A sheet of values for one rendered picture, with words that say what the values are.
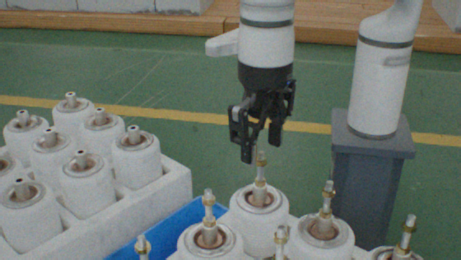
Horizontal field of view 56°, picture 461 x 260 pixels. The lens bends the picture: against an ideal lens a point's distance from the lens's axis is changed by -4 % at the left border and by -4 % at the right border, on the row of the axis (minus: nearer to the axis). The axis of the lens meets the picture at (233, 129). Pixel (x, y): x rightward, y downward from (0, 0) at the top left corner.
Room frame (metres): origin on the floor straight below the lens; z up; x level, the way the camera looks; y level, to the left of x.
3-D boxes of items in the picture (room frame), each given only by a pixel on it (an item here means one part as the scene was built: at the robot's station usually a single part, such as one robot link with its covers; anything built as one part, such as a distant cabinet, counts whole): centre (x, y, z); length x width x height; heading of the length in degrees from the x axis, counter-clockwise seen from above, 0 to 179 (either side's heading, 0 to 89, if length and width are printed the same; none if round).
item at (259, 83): (0.58, -0.04, 0.45); 0.08 x 0.08 x 0.09
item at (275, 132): (0.60, -0.06, 0.36); 0.02 x 0.01 x 0.04; 52
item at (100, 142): (0.84, 0.28, 0.16); 0.10 x 0.10 x 0.18
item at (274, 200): (0.58, -0.04, 0.25); 0.08 x 0.08 x 0.01
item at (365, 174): (0.73, -0.26, 0.15); 0.15 x 0.15 x 0.30; 79
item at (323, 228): (0.50, -0.13, 0.26); 0.02 x 0.02 x 0.03
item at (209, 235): (0.49, 0.03, 0.26); 0.02 x 0.02 x 0.03
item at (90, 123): (0.84, 0.28, 0.25); 0.08 x 0.08 x 0.01
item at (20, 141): (0.83, 0.45, 0.16); 0.10 x 0.10 x 0.18
